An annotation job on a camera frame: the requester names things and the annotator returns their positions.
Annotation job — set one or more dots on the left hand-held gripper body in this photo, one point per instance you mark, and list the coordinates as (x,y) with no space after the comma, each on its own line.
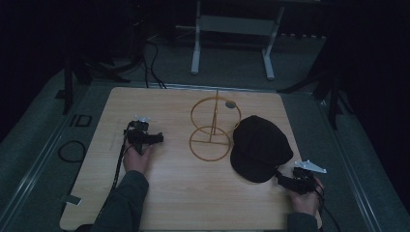
(138,133)

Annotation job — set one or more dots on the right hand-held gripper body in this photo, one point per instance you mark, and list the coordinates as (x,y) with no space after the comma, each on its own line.
(304,179)

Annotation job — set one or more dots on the person's right hand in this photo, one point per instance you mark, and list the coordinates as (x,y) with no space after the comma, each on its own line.
(306,201)

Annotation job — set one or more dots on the person's left hand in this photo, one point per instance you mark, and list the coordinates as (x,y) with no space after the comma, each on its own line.
(136,160)

